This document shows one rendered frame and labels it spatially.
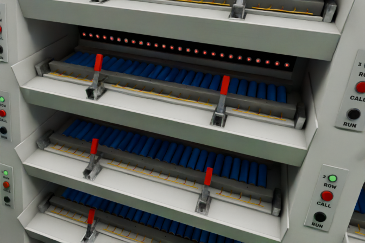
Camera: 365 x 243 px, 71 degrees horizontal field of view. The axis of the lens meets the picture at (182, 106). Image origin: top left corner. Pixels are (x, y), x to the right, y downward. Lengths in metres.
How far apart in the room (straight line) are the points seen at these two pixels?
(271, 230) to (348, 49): 0.36
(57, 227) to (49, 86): 0.38
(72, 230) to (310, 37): 0.70
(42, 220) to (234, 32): 0.68
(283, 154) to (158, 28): 0.32
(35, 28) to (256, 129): 0.53
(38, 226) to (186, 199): 0.42
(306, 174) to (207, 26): 0.31
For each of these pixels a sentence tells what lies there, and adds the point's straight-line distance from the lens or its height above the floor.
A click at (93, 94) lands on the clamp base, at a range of 0.56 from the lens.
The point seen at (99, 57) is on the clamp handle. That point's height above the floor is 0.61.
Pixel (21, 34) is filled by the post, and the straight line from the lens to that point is 0.67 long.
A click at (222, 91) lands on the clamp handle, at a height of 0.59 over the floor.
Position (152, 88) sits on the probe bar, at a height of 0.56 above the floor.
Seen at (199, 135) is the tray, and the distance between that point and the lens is 0.49.
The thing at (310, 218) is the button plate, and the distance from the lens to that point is 0.55.
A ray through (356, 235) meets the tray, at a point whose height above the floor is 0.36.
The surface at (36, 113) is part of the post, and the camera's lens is 0.73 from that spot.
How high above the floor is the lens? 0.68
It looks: 15 degrees down
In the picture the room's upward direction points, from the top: 8 degrees clockwise
